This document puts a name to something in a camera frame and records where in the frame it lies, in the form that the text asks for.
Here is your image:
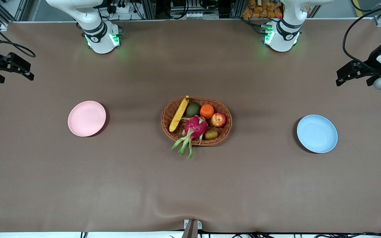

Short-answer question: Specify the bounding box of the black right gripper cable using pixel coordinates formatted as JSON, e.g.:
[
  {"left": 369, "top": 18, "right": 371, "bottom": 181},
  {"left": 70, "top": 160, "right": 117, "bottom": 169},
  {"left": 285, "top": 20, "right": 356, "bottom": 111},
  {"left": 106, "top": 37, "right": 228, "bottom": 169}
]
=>
[{"left": 0, "top": 8, "right": 36, "bottom": 58}]

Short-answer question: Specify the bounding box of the bag of orange items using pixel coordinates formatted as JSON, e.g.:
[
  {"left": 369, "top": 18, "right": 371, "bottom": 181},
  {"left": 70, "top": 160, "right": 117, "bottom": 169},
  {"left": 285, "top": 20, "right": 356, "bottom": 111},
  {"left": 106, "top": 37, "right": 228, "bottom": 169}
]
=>
[{"left": 242, "top": 0, "right": 284, "bottom": 19}]

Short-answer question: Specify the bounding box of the pink plate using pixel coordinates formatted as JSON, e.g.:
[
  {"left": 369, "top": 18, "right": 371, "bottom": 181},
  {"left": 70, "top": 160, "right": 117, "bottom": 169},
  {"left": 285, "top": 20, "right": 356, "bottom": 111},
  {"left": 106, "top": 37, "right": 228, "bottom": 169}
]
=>
[{"left": 67, "top": 100, "right": 106, "bottom": 137}]

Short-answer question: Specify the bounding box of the white power strip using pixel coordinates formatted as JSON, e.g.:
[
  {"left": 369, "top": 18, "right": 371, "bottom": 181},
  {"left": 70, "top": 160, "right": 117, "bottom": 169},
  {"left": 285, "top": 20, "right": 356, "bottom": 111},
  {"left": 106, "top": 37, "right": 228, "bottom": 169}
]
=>
[{"left": 106, "top": 3, "right": 140, "bottom": 14}]

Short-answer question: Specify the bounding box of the green avocado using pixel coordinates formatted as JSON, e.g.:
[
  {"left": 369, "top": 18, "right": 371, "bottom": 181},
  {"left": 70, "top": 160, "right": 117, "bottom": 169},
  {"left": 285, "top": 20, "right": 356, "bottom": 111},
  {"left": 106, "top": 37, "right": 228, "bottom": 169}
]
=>
[{"left": 186, "top": 102, "right": 201, "bottom": 118}]

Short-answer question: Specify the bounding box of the brown wicker basket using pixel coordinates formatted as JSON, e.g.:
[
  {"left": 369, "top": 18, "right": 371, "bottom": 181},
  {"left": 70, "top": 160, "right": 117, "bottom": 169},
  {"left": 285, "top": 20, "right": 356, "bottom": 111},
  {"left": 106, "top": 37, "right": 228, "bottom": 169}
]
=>
[{"left": 160, "top": 96, "right": 233, "bottom": 146}]

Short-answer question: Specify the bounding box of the blue plate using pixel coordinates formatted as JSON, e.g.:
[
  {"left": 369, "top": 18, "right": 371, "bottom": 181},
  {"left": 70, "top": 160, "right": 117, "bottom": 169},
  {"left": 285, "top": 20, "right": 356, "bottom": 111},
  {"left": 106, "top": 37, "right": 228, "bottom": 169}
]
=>
[{"left": 297, "top": 114, "right": 338, "bottom": 154}]

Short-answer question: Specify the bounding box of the pink dragon fruit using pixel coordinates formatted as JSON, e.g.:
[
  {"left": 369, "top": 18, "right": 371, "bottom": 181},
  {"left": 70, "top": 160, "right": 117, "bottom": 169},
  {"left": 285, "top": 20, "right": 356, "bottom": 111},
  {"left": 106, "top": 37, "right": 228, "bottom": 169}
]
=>
[{"left": 172, "top": 115, "right": 209, "bottom": 160}]

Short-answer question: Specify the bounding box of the brown table cover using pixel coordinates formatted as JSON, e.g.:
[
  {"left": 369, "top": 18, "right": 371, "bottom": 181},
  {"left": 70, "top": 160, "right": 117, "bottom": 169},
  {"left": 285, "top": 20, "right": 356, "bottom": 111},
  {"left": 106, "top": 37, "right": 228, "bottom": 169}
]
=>
[{"left": 0, "top": 18, "right": 381, "bottom": 233}]

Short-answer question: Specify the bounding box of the yellow banana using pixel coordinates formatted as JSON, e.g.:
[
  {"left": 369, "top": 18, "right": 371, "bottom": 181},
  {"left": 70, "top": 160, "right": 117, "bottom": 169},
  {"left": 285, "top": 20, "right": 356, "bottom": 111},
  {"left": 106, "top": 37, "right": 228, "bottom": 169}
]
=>
[{"left": 169, "top": 95, "right": 190, "bottom": 133}]

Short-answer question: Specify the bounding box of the red yellow apple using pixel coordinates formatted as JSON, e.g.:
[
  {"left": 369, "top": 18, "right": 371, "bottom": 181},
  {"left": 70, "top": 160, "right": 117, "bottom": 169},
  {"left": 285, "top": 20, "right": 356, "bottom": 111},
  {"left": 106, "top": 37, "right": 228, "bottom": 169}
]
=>
[{"left": 210, "top": 112, "right": 227, "bottom": 128}]

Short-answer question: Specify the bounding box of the orange fruit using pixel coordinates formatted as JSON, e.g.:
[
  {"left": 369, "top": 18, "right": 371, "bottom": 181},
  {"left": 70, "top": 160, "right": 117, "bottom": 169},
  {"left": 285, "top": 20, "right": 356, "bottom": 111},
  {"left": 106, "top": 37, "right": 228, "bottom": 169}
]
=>
[{"left": 199, "top": 104, "right": 215, "bottom": 119}]

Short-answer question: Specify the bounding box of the grey metal camera bracket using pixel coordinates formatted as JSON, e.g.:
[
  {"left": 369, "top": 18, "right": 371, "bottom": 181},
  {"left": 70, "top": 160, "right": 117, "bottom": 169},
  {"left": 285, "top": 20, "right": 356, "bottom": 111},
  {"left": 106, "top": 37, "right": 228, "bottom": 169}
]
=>
[{"left": 181, "top": 219, "right": 203, "bottom": 238}]

